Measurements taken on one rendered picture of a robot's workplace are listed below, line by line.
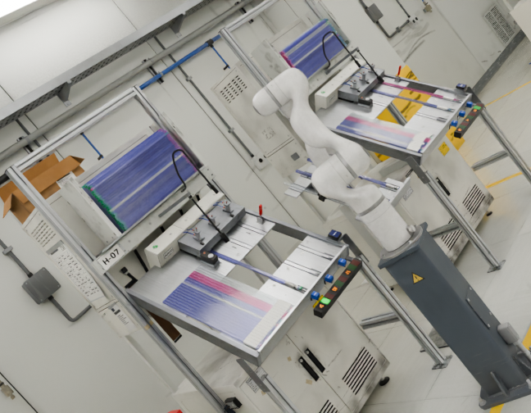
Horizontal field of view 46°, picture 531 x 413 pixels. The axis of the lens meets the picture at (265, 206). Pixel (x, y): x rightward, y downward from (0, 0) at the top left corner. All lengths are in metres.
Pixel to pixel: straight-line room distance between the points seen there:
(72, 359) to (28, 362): 0.26
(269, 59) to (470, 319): 1.93
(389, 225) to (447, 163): 1.69
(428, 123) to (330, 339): 1.33
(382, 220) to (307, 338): 0.85
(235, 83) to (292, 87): 1.41
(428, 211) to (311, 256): 1.13
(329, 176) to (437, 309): 0.64
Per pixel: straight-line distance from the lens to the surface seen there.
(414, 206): 3.65
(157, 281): 2.81
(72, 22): 5.06
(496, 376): 2.59
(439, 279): 2.38
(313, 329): 2.99
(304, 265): 2.74
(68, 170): 3.20
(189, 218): 2.97
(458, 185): 3.99
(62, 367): 4.18
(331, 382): 3.01
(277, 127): 3.75
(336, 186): 2.29
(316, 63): 3.80
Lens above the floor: 1.42
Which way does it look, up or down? 7 degrees down
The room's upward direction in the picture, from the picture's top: 40 degrees counter-clockwise
